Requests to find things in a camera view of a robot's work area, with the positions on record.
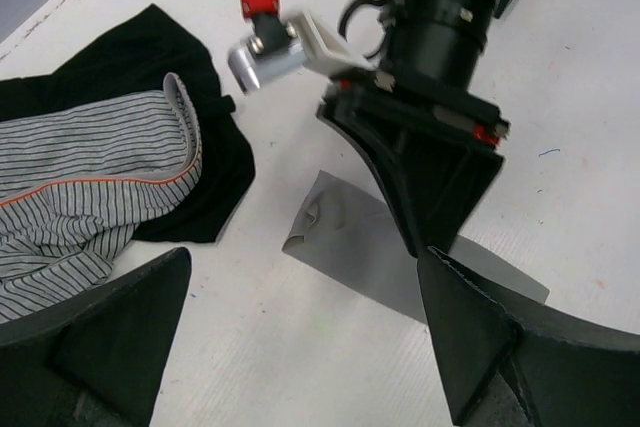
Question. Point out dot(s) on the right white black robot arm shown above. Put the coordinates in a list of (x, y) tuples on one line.
[(439, 39)]

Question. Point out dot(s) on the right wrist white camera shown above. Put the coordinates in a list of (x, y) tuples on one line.
[(312, 45)]

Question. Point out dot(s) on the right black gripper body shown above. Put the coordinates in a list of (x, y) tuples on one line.
[(375, 113)]

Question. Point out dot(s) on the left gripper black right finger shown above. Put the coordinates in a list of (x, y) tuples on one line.
[(507, 360)]

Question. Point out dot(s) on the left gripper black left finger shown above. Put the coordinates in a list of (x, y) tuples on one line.
[(98, 358)]

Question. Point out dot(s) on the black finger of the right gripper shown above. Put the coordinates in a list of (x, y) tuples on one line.
[(444, 175), (373, 139)]

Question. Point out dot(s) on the striped grey underwear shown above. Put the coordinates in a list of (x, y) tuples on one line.
[(76, 184)]

